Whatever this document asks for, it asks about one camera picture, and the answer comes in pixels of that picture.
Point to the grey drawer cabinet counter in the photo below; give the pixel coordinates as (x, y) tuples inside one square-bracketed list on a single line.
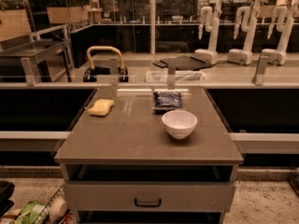
[(131, 145)]

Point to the grey middle drawer front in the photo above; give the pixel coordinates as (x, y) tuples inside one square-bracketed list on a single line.
[(109, 196)]

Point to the blue chip bag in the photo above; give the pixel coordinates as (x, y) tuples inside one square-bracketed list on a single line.
[(167, 100)]

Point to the white bowl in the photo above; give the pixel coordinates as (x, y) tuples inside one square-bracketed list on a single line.
[(179, 123)]

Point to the clear plastic bin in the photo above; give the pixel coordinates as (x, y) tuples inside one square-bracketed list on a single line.
[(180, 76)]

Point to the yellow sponge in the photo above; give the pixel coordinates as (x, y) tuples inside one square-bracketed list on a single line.
[(101, 107)]

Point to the black floor mat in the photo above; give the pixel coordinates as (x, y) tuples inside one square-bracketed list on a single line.
[(183, 62)]

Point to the white background robot left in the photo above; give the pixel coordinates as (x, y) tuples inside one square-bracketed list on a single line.
[(210, 23)]

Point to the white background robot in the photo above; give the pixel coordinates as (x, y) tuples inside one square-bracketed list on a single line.
[(245, 21), (210, 23), (282, 19)]

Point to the white background robot middle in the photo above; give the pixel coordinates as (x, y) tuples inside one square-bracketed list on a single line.
[(245, 21)]

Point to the grey metal table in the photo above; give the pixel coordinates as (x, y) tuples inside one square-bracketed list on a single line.
[(49, 60)]

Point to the white cup in basket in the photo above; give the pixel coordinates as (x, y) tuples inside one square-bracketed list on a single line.
[(57, 209)]

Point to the green snack bag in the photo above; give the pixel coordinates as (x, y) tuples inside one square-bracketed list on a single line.
[(28, 213)]

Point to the white background robot right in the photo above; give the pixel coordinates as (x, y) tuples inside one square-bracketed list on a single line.
[(282, 19)]

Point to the black tray stack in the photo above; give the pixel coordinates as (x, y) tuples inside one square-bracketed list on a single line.
[(6, 191)]

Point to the glass railing post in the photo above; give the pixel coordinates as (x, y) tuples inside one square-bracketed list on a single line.
[(260, 70), (171, 76), (28, 71)]

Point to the black cart with yellow handle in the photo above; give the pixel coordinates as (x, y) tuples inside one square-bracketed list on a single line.
[(91, 73)]

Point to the black drawer handle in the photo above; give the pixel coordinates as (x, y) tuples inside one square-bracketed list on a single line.
[(148, 204)]

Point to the glass railing post right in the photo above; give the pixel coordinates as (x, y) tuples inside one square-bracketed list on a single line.
[(260, 70)]

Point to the glass railing post left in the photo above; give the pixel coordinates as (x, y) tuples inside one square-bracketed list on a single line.
[(28, 71)]

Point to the wire basket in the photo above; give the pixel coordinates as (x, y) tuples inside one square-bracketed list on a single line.
[(43, 213)]

